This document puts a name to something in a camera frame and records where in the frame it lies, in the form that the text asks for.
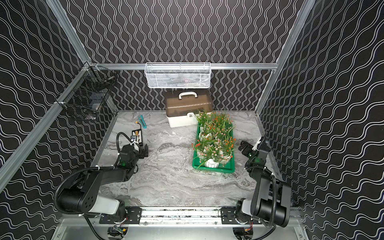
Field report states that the orange flower pot tray front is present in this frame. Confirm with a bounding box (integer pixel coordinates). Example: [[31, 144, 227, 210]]
[[217, 138, 236, 165]]

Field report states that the green grass pot back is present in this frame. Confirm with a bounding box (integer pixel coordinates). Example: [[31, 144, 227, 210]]
[[214, 127, 234, 146]]

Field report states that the pink flower pot back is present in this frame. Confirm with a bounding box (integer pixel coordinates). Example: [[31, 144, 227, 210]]
[[199, 148, 220, 168]]

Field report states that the pink flower pot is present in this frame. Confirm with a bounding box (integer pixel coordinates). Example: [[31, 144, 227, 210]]
[[199, 148, 220, 168], [195, 111, 212, 128]]

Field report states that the orange flower pot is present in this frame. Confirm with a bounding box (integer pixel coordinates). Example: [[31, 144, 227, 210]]
[[211, 112, 233, 131]]

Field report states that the green plant pot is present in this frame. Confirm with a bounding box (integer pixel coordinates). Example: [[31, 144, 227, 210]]
[[197, 126, 214, 144]]

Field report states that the pink flower pot front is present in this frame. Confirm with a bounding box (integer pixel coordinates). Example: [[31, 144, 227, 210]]
[[195, 111, 212, 128]]

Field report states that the red flower pot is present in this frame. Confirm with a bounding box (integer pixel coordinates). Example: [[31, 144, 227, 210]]
[[193, 140, 214, 161]]

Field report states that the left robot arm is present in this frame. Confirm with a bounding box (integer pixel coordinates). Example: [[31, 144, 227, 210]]
[[54, 132, 149, 221]]

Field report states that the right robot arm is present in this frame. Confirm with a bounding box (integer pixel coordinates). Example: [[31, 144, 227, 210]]
[[236, 136, 292, 228]]

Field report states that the brown lidded storage box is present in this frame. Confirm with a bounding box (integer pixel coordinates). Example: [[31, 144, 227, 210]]
[[164, 89, 213, 128]]

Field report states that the black picture card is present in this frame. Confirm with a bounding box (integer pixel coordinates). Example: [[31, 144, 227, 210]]
[[131, 129, 143, 146]]

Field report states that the green plastic tray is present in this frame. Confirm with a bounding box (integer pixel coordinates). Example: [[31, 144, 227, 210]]
[[192, 123, 236, 174]]

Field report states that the teal handled tool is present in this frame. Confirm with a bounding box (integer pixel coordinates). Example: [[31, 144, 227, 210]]
[[136, 115, 147, 129]]

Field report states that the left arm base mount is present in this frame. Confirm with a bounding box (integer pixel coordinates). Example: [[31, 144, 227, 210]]
[[99, 207, 143, 225]]

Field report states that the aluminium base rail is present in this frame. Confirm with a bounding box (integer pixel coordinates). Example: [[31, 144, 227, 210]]
[[98, 206, 301, 227]]

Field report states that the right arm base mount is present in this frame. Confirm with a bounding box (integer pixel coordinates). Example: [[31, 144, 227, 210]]
[[218, 207, 259, 225]]

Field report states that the black wire wall basket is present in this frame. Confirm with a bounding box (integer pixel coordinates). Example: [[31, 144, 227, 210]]
[[58, 66, 118, 121]]

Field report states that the white mesh wall basket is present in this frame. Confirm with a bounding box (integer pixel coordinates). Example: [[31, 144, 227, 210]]
[[144, 62, 212, 89]]

